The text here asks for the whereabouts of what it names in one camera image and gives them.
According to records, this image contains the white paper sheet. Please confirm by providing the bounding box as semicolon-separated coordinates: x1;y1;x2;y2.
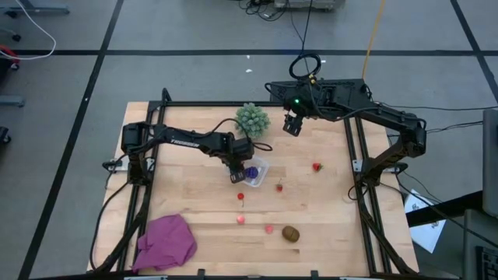
404;189;447;254

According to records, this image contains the thin black floor cable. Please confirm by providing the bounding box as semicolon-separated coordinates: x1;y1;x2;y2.
379;100;498;112
426;121;483;135

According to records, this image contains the clear plastic tupperware container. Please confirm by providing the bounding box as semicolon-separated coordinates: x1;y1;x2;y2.
227;155;270;188

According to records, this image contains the tall grey cabinet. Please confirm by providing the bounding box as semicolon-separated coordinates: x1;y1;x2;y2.
482;108;498;219

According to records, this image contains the black cable tangle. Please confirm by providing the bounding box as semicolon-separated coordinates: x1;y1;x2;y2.
237;0;291;23

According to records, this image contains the brown toy kiwi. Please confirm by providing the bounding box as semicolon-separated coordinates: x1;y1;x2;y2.
281;225;301;243

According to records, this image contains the grey computer stand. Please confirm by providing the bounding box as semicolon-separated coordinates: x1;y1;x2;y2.
274;0;346;11

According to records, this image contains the red wheeled object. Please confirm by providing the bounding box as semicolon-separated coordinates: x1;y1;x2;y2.
0;44;20;71

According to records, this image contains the purple cloth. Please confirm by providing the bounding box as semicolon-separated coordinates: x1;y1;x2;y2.
132;213;198;272

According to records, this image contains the coiled black cable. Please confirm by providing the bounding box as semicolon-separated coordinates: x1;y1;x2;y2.
288;0;322;82

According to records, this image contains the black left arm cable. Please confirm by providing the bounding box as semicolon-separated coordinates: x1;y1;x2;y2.
89;179;132;271

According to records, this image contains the grey floor bar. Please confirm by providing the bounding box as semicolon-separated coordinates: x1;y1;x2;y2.
0;95;25;109

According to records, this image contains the yellow cable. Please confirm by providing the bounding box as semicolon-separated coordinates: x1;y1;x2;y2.
360;0;387;81

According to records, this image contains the black floor beam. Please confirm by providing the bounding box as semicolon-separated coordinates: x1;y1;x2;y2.
405;190;483;229

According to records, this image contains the white cable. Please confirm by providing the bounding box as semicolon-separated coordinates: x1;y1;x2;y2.
0;0;58;61

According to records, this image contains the grey furniture base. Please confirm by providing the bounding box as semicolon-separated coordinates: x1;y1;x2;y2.
0;0;71;19

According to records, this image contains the low grey cabinet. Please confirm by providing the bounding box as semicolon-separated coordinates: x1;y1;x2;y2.
462;208;498;280

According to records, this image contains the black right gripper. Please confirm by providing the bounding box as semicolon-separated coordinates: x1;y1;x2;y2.
280;88;315;137

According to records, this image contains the green artificial succulent plant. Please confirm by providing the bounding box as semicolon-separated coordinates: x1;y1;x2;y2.
234;102;272;139

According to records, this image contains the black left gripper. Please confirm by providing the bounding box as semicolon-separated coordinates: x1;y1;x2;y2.
227;146;256;184

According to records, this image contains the black perforated metal box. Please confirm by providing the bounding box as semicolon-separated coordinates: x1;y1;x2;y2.
269;79;370;103

